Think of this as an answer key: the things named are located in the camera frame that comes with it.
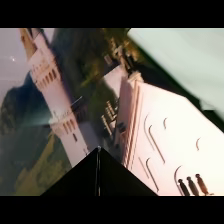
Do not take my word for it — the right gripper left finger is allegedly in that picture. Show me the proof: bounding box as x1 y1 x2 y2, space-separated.
40 146 100 197

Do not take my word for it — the white shirt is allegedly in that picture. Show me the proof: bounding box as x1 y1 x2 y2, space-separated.
127 27 224 122

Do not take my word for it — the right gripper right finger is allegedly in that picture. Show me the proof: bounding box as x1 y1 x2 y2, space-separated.
97 145 159 197

